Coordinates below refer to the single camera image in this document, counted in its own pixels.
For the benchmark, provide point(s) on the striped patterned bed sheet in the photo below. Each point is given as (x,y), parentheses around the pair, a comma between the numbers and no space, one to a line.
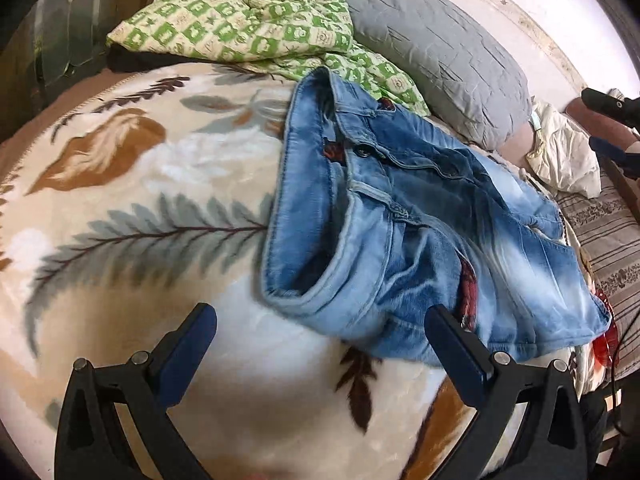
(610,240)

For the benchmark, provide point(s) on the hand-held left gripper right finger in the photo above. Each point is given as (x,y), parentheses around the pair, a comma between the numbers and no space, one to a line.
(457,360)

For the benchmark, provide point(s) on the grey quilted pillow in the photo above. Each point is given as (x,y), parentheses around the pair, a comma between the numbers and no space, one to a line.
(440,60)

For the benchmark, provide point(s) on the leaf print fleece blanket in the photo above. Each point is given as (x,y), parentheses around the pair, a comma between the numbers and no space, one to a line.
(150,210)

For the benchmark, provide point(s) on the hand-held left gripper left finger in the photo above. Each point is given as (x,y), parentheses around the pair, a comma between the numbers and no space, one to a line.
(192,345)

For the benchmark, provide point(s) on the wooden cabinet with glass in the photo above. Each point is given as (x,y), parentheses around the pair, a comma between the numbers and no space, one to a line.
(75,35)

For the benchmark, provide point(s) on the green checkered quilt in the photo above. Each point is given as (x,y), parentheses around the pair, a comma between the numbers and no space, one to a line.
(250,20)

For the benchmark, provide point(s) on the red plastic object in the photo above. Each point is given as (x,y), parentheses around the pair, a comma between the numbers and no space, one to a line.
(607,340)

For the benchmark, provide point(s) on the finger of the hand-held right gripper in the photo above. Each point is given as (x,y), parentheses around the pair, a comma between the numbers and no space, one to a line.
(610,105)
(612,157)

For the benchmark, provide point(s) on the blue denim pants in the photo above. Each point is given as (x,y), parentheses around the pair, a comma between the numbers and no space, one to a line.
(400,240)

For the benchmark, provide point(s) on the pink pillow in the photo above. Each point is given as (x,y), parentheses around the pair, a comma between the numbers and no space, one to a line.
(517,147)

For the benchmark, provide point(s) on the cream quilted cloth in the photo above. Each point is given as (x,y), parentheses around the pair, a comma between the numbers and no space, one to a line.
(560,155)

